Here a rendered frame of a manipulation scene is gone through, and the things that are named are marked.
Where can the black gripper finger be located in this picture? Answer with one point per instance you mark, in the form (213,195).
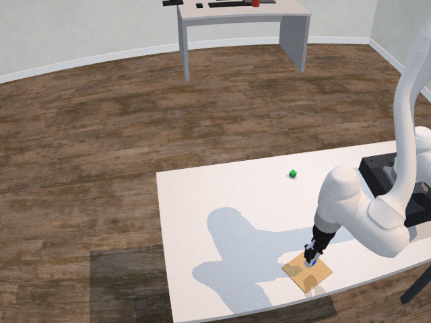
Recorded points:
(320,251)
(310,252)

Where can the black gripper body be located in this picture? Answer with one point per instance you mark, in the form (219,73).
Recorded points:
(319,236)

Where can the tan flat mat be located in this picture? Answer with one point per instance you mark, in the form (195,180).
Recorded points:
(306,278)

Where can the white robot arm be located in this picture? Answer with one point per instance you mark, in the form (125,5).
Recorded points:
(378,224)

